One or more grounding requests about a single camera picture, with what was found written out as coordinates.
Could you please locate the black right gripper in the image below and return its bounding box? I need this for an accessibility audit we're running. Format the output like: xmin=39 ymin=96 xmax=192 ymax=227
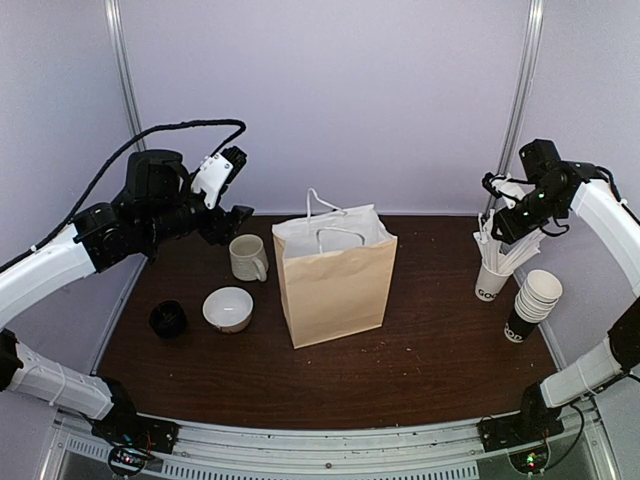
xmin=493 ymin=185 xmax=565 ymax=244

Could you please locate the brown paper bag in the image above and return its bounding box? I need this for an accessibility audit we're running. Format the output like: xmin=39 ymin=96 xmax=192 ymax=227
xmin=272 ymin=188 xmax=398 ymax=349

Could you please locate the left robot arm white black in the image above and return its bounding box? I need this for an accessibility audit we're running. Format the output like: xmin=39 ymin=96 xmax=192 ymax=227
xmin=1 ymin=146 xmax=253 ymax=444

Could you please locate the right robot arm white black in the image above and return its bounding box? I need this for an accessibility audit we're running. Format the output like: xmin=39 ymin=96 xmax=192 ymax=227
xmin=482 ymin=139 xmax=639 ymax=442

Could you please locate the wrapped white straws bundle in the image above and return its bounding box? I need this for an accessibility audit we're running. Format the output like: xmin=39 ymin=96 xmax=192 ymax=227
xmin=473 ymin=209 xmax=545 ymax=276

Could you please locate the white ceramic mug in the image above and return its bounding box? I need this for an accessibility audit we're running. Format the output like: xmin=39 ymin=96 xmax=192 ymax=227
xmin=229 ymin=234 xmax=269 ymax=282

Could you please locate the white cup holding straws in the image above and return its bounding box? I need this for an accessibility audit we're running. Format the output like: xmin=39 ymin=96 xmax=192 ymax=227
xmin=474 ymin=261 xmax=511 ymax=302

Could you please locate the stack of paper cups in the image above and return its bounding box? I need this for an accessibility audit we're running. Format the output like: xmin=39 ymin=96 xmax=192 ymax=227
xmin=503 ymin=269 xmax=563 ymax=344

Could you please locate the white ceramic bowl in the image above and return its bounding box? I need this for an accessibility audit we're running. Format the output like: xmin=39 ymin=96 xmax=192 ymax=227
xmin=202 ymin=286 xmax=254 ymax=334

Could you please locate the stack of black lids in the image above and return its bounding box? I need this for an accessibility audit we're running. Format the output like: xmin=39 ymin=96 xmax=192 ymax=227
xmin=149 ymin=300 xmax=188 ymax=339

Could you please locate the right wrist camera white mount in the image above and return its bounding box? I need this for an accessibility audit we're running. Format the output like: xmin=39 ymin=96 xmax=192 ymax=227
xmin=482 ymin=172 xmax=526 ymax=209

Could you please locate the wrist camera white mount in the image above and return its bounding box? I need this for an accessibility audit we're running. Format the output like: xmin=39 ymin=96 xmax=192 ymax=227
xmin=482 ymin=172 xmax=526 ymax=209
xmin=191 ymin=146 xmax=247 ymax=210

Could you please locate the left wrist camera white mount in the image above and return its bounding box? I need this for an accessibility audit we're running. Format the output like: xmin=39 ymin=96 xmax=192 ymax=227
xmin=191 ymin=146 xmax=247 ymax=210

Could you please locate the right aluminium frame post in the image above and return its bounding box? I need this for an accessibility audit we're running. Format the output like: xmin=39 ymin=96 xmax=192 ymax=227
xmin=494 ymin=0 xmax=546 ymax=176

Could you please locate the aluminium frame post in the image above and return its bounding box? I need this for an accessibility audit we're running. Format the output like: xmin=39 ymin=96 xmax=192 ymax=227
xmin=494 ymin=0 xmax=546 ymax=176
xmin=104 ymin=0 xmax=142 ymax=136

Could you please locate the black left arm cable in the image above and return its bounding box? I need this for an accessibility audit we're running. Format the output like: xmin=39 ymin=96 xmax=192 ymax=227
xmin=0 ymin=118 xmax=249 ymax=271

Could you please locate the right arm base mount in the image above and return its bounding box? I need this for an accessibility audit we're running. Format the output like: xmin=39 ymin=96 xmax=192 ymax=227
xmin=477 ymin=413 xmax=564 ymax=452

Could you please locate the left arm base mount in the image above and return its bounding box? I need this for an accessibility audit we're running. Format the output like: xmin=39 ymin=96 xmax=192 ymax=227
xmin=87 ymin=415 xmax=179 ymax=454

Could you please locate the aluminium front rail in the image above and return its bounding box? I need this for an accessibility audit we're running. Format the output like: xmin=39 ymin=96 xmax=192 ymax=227
xmin=42 ymin=394 xmax=624 ymax=480

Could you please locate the left aluminium frame post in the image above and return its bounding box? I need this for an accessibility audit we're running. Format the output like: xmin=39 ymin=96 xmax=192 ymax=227
xmin=104 ymin=0 xmax=142 ymax=136

